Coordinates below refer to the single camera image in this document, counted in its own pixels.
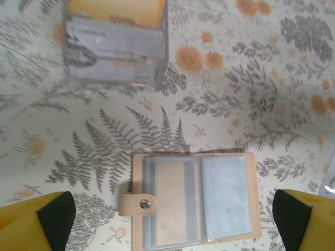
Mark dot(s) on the beige card with dark stripe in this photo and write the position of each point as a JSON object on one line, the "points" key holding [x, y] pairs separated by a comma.
{"points": [[170, 204]]}

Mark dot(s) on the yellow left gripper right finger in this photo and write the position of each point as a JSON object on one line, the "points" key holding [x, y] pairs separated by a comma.
{"points": [[314, 227]]}

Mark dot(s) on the grey bank card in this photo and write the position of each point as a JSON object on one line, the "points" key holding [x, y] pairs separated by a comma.
{"points": [[117, 70], [112, 39]]}

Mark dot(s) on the orange card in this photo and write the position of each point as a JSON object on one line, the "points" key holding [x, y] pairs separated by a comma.
{"points": [[115, 10]]}

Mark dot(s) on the white card with black print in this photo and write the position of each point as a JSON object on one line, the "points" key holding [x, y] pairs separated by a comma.
{"points": [[328, 180]]}

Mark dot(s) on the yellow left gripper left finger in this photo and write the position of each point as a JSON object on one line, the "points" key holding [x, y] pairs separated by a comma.
{"points": [[26, 230]]}

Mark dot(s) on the teal card with dark stripe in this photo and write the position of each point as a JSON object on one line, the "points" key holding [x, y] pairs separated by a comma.
{"points": [[151, 170]]}

